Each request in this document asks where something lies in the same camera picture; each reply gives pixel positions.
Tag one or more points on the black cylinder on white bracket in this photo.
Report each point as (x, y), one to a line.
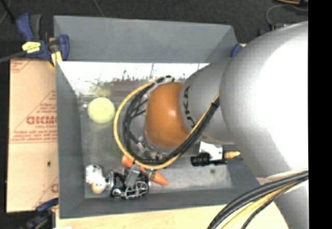
(201, 159)

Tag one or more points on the yellow-green ball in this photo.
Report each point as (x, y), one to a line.
(101, 110)

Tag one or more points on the white toy animal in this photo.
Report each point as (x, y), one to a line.
(94, 174)

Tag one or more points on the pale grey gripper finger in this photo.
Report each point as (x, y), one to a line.
(129, 178)
(135, 174)

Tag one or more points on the grey metal bin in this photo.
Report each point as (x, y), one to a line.
(135, 41)

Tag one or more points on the brown cardboard board red print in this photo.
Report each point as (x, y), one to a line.
(31, 93)

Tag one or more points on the orange toy carrot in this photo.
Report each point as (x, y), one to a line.
(159, 178)

